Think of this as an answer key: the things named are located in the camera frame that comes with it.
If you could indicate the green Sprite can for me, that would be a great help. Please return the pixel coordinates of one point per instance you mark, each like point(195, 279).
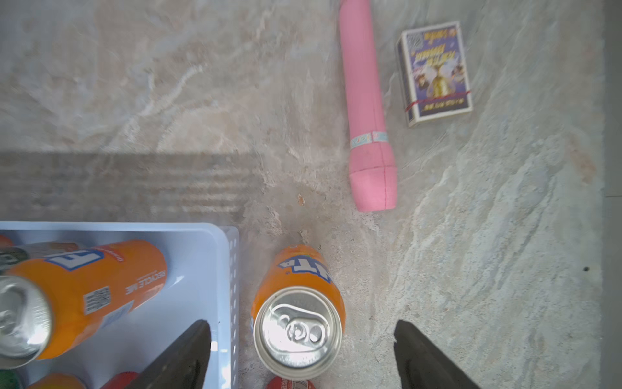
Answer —
point(10, 380)

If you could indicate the light blue plastic basket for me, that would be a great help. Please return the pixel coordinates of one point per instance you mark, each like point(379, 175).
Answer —
point(203, 283)

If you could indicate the pink foam cylinder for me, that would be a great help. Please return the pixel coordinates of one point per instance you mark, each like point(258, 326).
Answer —
point(372, 167)

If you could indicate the small playing card box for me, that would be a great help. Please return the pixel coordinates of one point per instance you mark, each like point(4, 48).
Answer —
point(434, 74)

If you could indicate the red cola can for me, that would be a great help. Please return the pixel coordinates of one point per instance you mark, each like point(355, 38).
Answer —
point(121, 380)
point(281, 383)

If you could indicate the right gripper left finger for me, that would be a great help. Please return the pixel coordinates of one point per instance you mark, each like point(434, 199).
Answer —
point(183, 364)

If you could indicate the yellow-orange Schweppes can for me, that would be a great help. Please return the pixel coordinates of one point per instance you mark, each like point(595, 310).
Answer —
point(58, 381)

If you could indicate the orange Fanta can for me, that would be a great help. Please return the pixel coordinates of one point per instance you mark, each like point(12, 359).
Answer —
point(54, 303)
point(298, 315)

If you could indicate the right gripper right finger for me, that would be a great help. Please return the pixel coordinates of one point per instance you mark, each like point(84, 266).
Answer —
point(422, 365)

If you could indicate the orange soda can back-left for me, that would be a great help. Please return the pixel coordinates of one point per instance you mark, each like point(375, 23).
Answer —
point(5, 242)

